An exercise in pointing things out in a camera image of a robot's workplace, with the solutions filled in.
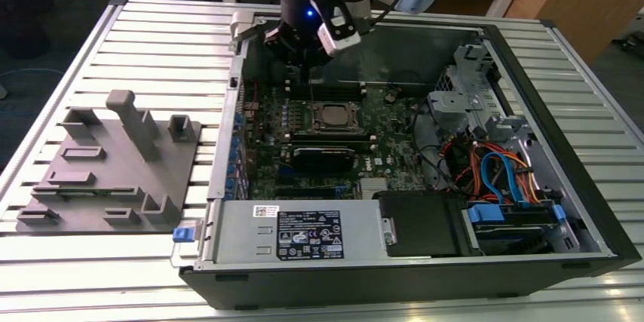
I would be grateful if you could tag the silver CPU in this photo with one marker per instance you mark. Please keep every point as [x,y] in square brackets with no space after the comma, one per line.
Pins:
[338,115]

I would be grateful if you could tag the black expansion slot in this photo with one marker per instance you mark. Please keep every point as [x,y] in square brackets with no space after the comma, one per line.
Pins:
[313,196]
[313,189]

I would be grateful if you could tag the grey case release latch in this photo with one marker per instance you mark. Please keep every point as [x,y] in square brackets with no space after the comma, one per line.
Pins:
[242,24]

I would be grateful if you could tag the coin cell battery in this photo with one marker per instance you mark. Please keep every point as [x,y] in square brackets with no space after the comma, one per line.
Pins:
[394,95]

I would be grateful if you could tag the grey metal drive cage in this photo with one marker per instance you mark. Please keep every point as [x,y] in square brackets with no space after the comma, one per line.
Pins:
[453,101]

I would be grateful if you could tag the black graphics card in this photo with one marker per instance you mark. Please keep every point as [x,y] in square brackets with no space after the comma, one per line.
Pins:
[322,160]

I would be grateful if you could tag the green motherboard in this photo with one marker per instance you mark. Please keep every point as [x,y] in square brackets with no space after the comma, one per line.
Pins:
[398,148]

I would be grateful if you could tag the silver finned heatsink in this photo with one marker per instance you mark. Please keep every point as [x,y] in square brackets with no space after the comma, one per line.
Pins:
[375,184]

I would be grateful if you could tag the grey parts rack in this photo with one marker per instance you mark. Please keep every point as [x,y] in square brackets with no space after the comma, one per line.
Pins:
[126,186]

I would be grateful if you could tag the grey power supply unit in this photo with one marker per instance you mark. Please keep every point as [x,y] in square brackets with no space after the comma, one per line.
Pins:
[237,231]

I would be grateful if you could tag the black plastic shroud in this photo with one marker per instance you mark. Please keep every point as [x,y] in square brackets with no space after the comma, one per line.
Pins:
[427,224]

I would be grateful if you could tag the blue case latch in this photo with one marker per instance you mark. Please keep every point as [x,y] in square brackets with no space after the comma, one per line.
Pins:
[182,234]

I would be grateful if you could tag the hard disk in blue carrier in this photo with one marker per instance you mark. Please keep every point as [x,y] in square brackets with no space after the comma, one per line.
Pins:
[486,214]

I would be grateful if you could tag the office chair base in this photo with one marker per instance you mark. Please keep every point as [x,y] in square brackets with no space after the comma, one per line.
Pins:
[631,41]

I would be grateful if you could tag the black grey PC case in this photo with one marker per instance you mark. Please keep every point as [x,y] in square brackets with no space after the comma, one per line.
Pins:
[353,288]

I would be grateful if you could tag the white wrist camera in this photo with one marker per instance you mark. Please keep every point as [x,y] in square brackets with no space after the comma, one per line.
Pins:
[339,41]

